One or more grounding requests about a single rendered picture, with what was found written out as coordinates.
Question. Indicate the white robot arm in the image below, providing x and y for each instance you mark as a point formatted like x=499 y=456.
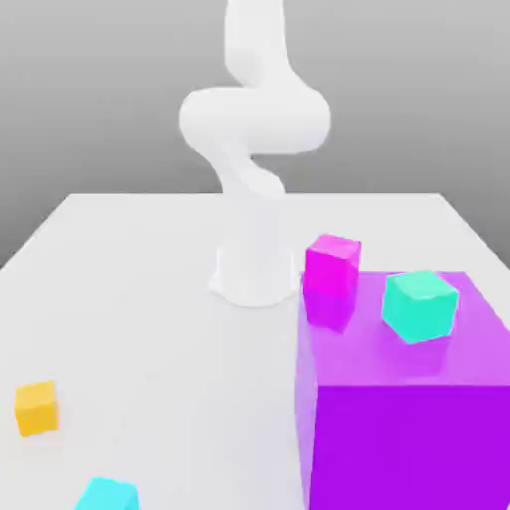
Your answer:
x=255 y=119

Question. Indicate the small yellow cube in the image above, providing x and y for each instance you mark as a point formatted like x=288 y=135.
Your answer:
x=36 y=408

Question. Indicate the small turquoise cube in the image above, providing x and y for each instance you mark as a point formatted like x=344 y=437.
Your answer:
x=420 y=308

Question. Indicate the large purple box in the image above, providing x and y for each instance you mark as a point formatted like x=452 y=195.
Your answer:
x=406 y=438

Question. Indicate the small magenta cube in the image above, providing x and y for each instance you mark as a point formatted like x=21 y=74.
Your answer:
x=330 y=279

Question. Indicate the small cyan cube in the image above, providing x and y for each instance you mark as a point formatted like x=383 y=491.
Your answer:
x=107 y=496

